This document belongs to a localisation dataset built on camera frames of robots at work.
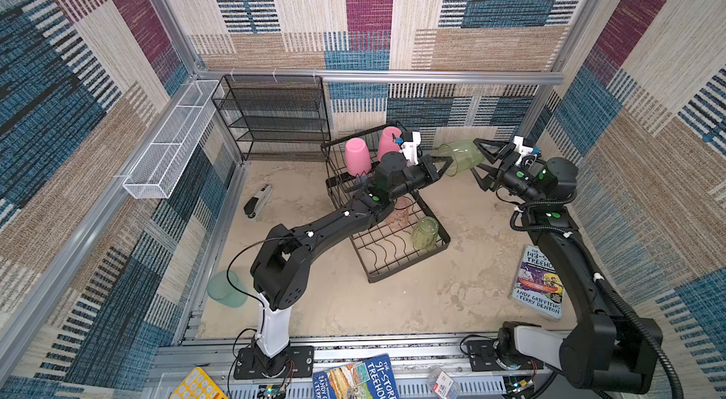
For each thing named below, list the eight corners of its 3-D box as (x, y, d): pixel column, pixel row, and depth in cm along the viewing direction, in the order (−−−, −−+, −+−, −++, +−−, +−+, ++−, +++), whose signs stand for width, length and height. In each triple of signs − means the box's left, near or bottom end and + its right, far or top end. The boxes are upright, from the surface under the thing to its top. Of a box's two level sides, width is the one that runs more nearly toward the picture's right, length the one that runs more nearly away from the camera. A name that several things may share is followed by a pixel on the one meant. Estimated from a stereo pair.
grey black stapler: (246, 219, 104) (241, 211, 100) (266, 190, 112) (262, 181, 108) (257, 222, 103) (252, 214, 99) (276, 193, 111) (273, 184, 107)
